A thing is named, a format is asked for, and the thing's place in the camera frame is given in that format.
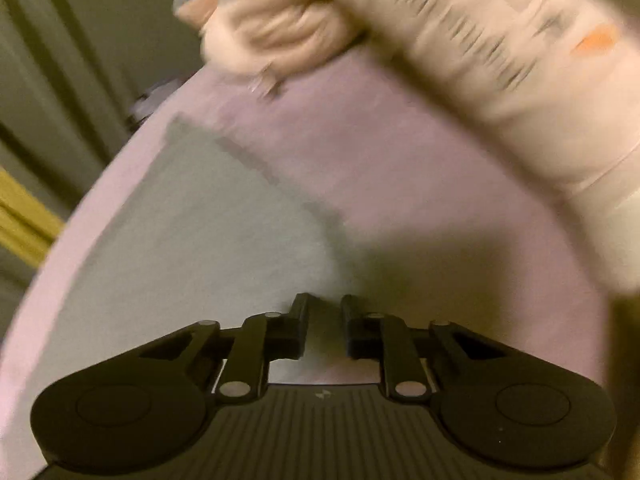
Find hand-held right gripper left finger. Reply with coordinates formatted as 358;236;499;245
139;293;310;406

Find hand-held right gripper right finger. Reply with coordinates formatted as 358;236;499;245
341;294;506;405

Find grey pants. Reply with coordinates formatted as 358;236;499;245
42;114;363;391

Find pink blanket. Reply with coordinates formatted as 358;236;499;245
0;52;623;480

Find grey-purple bag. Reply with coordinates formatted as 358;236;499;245
126;79;187;127

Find yellow vertical strip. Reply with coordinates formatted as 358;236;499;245
0;167;68;268

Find grey-green curtain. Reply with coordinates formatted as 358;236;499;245
0;0;211;281

